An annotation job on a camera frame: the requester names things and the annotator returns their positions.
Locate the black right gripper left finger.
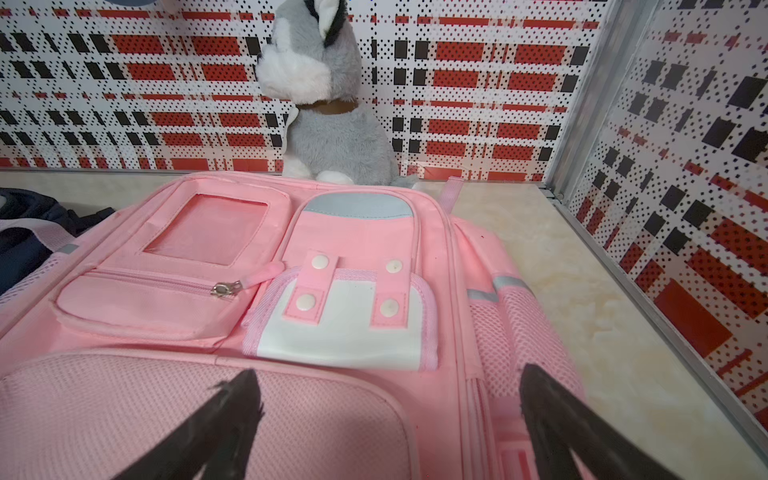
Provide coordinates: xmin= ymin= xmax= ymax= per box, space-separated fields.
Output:
xmin=117 ymin=369 xmax=264 ymax=479

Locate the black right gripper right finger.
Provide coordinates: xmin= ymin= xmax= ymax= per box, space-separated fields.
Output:
xmin=520 ymin=364 xmax=677 ymax=479

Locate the pink school backpack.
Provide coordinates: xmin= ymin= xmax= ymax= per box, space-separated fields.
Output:
xmin=1 ymin=173 xmax=584 ymax=479

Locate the navy blue backpack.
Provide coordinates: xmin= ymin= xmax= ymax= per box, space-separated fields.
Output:
xmin=1 ymin=188 xmax=115 ymax=293

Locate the grey white husky plush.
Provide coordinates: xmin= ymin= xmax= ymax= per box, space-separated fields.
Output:
xmin=255 ymin=0 xmax=418 ymax=188

